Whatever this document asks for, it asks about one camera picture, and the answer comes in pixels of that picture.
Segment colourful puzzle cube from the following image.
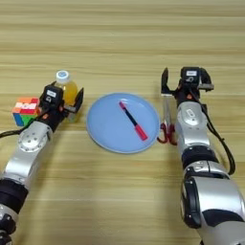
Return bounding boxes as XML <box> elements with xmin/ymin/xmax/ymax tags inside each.
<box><xmin>11</xmin><ymin>97</ymin><xmax>43</xmax><ymax>127</ymax></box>

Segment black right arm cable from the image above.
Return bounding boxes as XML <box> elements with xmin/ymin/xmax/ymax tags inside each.
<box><xmin>198</xmin><ymin>95</ymin><xmax>236</xmax><ymax>176</ymax></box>

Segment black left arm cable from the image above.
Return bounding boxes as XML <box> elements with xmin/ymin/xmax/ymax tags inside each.
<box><xmin>0</xmin><ymin>112</ymin><xmax>46</xmax><ymax>139</ymax></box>

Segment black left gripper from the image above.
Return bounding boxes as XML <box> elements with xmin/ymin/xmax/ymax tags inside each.
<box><xmin>37</xmin><ymin>87</ymin><xmax>85</xmax><ymax>133</ymax></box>

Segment red handled scissors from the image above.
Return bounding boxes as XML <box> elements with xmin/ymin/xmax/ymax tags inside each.
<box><xmin>156</xmin><ymin>95</ymin><xmax>178</xmax><ymax>146</ymax></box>

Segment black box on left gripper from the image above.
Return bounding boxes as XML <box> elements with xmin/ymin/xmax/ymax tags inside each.
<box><xmin>40</xmin><ymin>84</ymin><xmax>65</xmax><ymax>108</ymax></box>

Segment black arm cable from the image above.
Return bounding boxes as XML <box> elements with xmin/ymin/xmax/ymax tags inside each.
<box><xmin>0</xmin><ymin>112</ymin><xmax>46</xmax><ymax>139</ymax></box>
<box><xmin>198</xmin><ymin>95</ymin><xmax>236</xmax><ymax>176</ymax></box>

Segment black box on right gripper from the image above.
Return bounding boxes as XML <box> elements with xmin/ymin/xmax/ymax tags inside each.
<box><xmin>180</xmin><ymin>66</ymin><xmax>202</xmax><ymax>85</ymax></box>

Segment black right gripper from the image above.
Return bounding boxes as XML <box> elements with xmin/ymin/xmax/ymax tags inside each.
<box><xmin>161</xmin><ymin>66</ymin><xmax>215</xmax><ymax>106</ymax></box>

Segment red and black marker pen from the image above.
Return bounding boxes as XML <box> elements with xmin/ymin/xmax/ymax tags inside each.
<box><xmin>119</xmin><ymin>100</ymin><xmax>149</xmax><ymax>142</ymax></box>

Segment light blue round plate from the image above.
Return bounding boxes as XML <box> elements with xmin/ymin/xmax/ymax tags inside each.
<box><xmin>86</xmin><ymin>92</ymin><xmax>161</xmax><ymax>155</ymax></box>

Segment orange juice bottle white cap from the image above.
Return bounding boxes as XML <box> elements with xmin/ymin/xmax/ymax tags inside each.
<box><xmin>56</xmin><ymin>70</ymin><xmax>79</xmax><ymax>124</ymax></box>

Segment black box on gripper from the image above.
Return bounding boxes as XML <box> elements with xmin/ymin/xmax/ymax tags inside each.
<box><xmin>40</xmin><ymin>84</ymin><xmax>65</xmax><ymax>108</ymax></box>
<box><xmin>180</xmin><ymin>66</ymin><xmax>202</xmax><ymax>85</ymax></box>

